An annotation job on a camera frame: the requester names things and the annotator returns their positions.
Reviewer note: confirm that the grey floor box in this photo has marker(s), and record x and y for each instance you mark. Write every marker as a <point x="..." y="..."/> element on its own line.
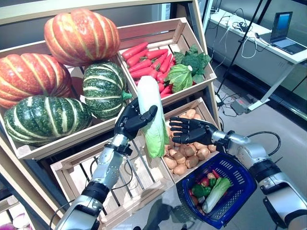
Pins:
<point x="241" y="106"/>

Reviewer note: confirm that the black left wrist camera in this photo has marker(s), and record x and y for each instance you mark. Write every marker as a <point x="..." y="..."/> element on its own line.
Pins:
<point x="124" y="149"/>

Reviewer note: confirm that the wooden slatted crate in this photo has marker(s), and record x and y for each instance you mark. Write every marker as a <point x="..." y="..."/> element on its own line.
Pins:
<point x="72" y="161"/>

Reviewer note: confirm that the long white counter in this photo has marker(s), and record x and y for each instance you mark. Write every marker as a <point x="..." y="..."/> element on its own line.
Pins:
<point x="263" y="62"/>

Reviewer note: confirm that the dark green leafy broccoli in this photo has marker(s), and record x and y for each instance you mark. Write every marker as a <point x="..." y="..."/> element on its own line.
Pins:
<point x="194" y="60"/>

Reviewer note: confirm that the white power strip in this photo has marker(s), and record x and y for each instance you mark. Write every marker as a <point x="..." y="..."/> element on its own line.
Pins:
<point x="218" y="100"/>

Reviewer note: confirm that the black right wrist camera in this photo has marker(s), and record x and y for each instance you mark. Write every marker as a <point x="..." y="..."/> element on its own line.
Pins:
<point x="219" y="145"/>

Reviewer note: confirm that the purple white onion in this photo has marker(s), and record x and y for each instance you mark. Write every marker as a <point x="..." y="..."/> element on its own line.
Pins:
<point x="21" y="219"/>
<point x="6" y="226"/>

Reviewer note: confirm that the glass door refrigerator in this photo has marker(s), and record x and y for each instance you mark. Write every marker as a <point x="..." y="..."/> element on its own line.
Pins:
<point x="168" y="12"/>

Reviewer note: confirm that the small tan toy vegetable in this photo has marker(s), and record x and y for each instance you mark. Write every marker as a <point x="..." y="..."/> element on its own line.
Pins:
<point x="211" y="176"/>

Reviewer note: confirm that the green white napa cabbage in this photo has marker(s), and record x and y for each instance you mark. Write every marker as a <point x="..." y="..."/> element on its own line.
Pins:
<point x="214" y="194"/>
<point x="153" y="134"/>

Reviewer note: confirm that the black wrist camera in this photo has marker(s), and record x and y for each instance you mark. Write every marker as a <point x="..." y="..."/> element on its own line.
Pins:
<point x="124" y="149"/>
<point x="219" y="145"/>

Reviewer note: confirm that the round light green cabbage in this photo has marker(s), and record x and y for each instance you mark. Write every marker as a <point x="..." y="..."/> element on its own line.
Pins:
<point x="180" y="76"/>

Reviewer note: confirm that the black tripod stand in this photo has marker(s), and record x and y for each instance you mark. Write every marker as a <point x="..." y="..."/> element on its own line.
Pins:
<point x="238" y="48"/>

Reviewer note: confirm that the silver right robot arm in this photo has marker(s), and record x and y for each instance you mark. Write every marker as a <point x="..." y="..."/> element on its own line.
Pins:
<point x="251" y="151"/>

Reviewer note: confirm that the open dark laptop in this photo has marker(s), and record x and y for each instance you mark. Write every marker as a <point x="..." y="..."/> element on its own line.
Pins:
<point x="283" y="26"/>

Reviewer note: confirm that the green striped pumpkin with stem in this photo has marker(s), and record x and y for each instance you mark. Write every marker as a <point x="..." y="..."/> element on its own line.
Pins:
<point x="104" y="89"/>

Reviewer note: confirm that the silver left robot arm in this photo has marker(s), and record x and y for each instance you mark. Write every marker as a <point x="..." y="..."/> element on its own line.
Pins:
<point x="108" y="167"/>

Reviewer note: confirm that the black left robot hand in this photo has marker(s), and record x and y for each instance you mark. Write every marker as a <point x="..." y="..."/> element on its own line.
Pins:
<point x="129" y="122"/>

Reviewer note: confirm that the red toy apple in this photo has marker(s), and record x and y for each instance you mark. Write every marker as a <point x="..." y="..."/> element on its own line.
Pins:
<point x="204" y="182"/>

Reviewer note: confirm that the tan potato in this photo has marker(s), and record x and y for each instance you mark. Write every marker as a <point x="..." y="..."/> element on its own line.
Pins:
<point x="212" y="147"/>
<point x="199" y="145"/>
<point x="172" y="152"/>
<point x="197" y="116"/>
<point x="186" y="150"/>
<point x="191" y="113"/>
<point x="179" y="158"/>
<point x="192" y="161"/>
<point x="170" y="163"/>
<point x="180" y="169"/>
<point x="183" y="115"/>
<point x="202" y="153"/>

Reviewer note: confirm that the black router with antennas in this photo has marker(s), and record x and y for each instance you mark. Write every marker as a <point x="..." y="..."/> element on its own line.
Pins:
<point x="216" y="10"/>

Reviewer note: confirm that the red toy carrot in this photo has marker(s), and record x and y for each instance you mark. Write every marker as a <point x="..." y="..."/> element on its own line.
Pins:
<point x="161" y="76"/>
<point x="142" y="73"/>
<point x="157" y="54"/>
<point x="140" y="65"/>
<point x="165" y="95"/>
<point x="166" y="63"/>
<point x="135" y="50"/>
<point x="216" y="174"/>
<point x="159" y="61"/>
<point x="137" y="58"/>
<point x="166" y="90"/>

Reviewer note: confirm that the wooden potato crate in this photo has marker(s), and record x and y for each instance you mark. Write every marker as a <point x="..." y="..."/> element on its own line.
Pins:
<point x="206" y="112"/>

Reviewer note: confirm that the wide wooden pumpkin crate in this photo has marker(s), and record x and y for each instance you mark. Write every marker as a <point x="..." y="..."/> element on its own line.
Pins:
<point x="100" y="127"/>

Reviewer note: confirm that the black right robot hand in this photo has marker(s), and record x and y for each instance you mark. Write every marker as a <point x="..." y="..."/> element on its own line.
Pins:
<point x="196" y="131"/>

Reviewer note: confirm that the blue plastic shopping basket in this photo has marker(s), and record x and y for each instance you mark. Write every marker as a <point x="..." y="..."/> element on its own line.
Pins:
<point x="239" y="191"/>

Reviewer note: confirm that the white desk leg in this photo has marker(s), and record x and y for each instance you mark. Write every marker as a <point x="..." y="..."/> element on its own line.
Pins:
<point x="257" y="104"/>

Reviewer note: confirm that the orange striped pumpkin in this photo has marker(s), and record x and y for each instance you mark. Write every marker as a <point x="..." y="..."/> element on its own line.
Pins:
<point x="31" y="79"/>
<point x="81" y="36"/>

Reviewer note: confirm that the wooden display stand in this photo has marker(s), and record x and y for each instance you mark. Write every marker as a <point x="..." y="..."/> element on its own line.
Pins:
<point x="24" y="14"/>

